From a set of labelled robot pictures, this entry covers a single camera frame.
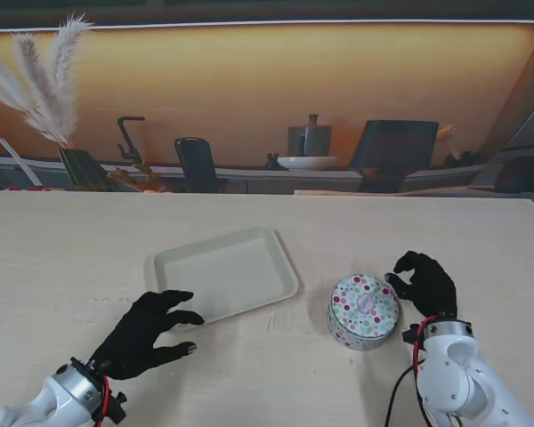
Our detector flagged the round polka dot cookie box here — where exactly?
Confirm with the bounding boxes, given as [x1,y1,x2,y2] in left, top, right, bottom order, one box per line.
[326,306,401,352]

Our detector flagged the dark ribbed vase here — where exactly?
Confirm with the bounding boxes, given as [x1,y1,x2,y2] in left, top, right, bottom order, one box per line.
[57,148,112,192]

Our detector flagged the black countertop appliance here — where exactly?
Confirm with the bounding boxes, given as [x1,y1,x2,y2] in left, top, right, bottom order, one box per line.
[174,137,229,193]

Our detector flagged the round polka dot box lid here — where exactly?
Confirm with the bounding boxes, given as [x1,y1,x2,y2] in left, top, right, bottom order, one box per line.
[328,273,401,339]

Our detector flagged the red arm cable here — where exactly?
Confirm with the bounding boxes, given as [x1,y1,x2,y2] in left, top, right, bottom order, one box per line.
[95,375,112,423]
[411,315,441,427]

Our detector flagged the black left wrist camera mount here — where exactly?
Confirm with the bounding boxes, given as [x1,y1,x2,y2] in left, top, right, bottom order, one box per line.
[100,391,128,423]

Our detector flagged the white shallow bowl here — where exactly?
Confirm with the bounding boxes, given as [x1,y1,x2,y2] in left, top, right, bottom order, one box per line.
[277,155,339,172]

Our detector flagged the black kitchen faucet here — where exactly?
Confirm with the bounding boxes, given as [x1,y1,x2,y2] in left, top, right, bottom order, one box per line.
[117,116,146,168]

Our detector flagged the grey lidded pot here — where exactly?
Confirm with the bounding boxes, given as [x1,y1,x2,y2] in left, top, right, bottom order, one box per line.
[287,114,334,159]

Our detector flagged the white pampas grass plumes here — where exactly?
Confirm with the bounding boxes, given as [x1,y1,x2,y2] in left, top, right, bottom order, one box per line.
[0,12,94,148]

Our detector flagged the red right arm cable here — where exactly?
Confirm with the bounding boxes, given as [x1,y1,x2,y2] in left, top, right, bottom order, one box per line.
[411,315,441,427]

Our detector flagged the cream plastic tray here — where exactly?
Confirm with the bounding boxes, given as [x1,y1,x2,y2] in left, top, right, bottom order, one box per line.
[153,225,302,325]

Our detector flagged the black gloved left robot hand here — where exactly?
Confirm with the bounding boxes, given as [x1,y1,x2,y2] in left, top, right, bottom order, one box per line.
[91,289,206,382]

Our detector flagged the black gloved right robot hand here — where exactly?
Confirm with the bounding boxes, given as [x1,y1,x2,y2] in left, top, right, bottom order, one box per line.
[384,250,458,320]

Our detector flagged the large black block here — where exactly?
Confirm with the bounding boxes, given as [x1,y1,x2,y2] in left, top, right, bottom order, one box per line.
[350,119,441,193]

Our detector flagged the red left arm cable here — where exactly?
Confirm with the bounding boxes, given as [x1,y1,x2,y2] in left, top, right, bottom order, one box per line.
[95,375,112,423]

